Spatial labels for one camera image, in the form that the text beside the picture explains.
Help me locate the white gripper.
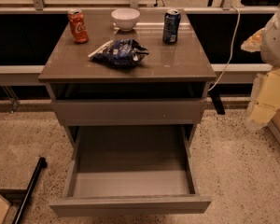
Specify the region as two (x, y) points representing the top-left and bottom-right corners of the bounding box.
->
(241, 28), (280, 130)

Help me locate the grey drawer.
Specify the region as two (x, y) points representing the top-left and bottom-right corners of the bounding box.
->
(51, 99), (206, 126)
(49, 125), (211, 217)

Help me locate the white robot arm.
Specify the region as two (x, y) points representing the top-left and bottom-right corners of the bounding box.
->
(241, 8), (280, 130)

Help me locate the grey drawer cabinet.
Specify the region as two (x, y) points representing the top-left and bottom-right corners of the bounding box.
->
(39, 9), (215, 143)

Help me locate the grey top drawer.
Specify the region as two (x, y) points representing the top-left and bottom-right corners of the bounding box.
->
(51, 99), (206, 126)

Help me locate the black table leg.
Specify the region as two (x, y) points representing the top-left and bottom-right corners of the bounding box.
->
(209, 90), (225, 115)

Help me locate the blue soda can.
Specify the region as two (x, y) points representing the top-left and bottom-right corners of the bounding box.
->
(162, 9), (181, 44)

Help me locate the white ceramic bowl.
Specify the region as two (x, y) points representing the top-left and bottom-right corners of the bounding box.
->
(111, 8), (140, 31)

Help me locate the blue chip bag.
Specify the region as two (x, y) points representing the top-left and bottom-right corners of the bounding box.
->
(88, 38), (149, 67)

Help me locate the orange soda can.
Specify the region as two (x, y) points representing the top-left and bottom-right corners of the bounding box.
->
(67, 9), (89, 44)

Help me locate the black metal bar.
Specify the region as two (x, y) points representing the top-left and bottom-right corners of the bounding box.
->
(12, 157), (48, 224)

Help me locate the white cable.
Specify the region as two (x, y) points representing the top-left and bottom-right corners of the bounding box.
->
(207, 6), (242, 92)

